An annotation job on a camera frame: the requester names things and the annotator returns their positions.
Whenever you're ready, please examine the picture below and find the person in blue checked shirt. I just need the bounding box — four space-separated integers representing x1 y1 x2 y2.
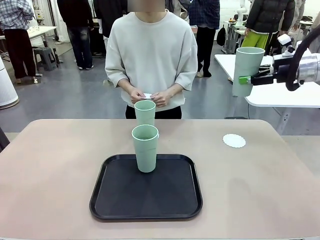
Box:
188 0 221 78

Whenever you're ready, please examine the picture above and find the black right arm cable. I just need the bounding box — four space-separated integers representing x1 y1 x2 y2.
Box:
286 21 320 92

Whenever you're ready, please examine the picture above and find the grey plastic step stool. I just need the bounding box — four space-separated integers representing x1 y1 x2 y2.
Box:
33 46 59 71

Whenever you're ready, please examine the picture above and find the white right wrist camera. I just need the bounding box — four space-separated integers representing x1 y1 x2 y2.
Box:
277 34 297 57

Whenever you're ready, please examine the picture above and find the black backpack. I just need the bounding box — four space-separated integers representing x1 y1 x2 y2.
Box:
216 24 227 47

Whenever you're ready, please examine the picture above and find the black plastic serving tray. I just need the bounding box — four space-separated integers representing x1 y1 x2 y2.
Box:
89 153 204 221

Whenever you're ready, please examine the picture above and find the person in plaid shirt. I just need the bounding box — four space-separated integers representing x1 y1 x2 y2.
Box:
0 0 38 83

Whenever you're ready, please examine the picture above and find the person's right hand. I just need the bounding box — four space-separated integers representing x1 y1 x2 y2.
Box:
129 88 147 104

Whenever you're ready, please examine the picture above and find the person in beige top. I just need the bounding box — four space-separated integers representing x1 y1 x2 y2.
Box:
104 0 200 120

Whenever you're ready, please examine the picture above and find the person's left forearm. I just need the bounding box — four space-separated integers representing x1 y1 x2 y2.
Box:
168 83 185 98

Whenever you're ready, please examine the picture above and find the person's right forearm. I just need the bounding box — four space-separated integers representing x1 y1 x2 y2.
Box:
116 79 135 95

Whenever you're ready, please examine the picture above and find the person's left hand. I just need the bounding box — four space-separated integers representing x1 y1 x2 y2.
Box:
152 90 173 107

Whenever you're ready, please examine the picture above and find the grey background workbench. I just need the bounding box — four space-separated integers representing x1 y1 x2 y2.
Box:
223 19 250 55

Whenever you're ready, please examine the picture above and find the pale green plastic cup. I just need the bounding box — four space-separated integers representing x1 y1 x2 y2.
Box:
131 124 160 173
134 100 157 128
232 46 266 98

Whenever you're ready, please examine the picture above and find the person in black puffer jacket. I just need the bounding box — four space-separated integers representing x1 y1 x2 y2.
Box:
239 0 296 56

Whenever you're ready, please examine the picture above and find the white background table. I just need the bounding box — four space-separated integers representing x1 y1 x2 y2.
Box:
214 53 320 136

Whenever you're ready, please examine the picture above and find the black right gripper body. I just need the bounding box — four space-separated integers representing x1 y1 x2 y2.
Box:
272 63 301 85

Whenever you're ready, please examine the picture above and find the person in black with jeans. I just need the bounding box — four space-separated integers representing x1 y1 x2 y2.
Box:
56 0 95 71

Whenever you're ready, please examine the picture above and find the white background desk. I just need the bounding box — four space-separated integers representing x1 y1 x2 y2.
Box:
26 24 61 63

